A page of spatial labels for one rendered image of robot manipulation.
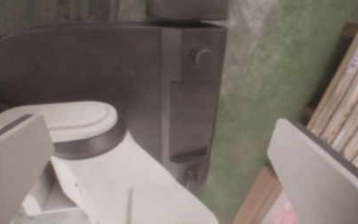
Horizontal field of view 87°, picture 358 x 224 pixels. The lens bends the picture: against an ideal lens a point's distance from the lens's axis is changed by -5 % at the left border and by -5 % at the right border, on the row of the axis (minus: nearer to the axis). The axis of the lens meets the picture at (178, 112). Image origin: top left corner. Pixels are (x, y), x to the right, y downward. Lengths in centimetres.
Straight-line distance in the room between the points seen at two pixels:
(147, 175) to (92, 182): 8
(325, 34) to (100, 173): 85
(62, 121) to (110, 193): 15
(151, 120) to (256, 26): 45
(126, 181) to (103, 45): 28
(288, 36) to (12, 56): 78
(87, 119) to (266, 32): 61
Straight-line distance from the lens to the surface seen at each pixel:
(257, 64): 77
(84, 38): 46
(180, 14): 43
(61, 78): 49
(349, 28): 96
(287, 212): 127
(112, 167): 32
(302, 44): 86
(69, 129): 36
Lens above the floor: 61
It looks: 58 degrees down
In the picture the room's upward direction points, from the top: 156 degrees clockwise
